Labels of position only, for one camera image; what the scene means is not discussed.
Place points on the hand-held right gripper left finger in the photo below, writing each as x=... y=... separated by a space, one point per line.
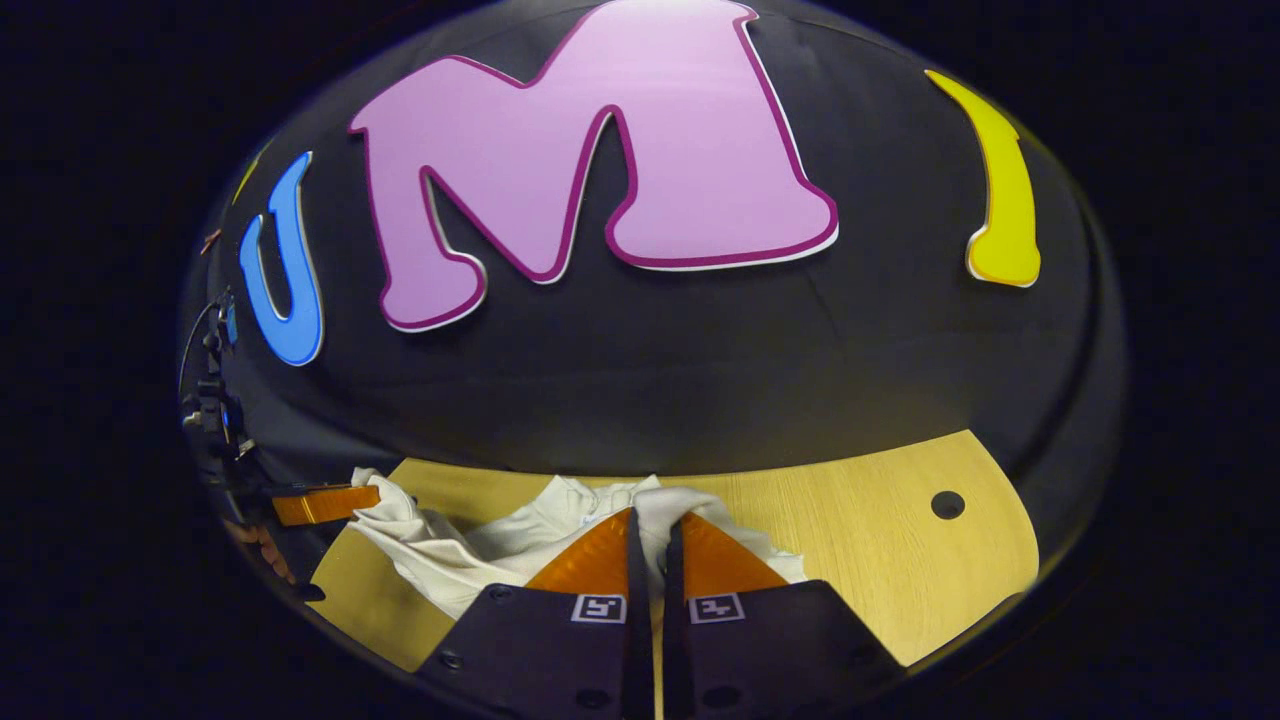
x=637 y=620

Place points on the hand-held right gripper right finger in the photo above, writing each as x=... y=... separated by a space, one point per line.
x=673 y=620

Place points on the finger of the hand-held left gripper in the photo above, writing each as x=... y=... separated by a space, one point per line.
x=320 y=505

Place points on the white long-sleeved garment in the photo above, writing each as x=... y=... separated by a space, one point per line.
x=450 y=560

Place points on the copper spring clip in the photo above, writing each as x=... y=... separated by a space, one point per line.
x=210 y=241

